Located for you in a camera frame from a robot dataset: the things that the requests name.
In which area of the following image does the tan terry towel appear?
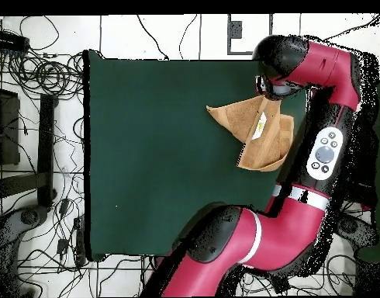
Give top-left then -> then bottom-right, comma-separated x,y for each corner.
206,94 -> 295,173

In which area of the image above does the dark green table cloth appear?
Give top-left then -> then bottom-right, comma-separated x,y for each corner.
83,49 -> 312,263

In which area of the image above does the grey swivel chair base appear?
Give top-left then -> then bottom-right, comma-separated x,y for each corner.
336,213 -> 378,249
0,205 -> 50,251

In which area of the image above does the black metal stand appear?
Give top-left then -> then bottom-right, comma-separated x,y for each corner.
0,86 -> 58,209

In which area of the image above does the grey square floor frame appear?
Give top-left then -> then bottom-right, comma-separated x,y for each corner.
226,13 -> 274,56

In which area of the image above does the thin black floor cable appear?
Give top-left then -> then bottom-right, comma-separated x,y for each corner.
136,14 -> 170,61

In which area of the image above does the coiled black cable bundle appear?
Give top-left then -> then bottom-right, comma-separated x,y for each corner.
6,52 -> 85,101

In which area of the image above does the black network switch box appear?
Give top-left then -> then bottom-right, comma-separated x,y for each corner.
0,29 -> 30,53

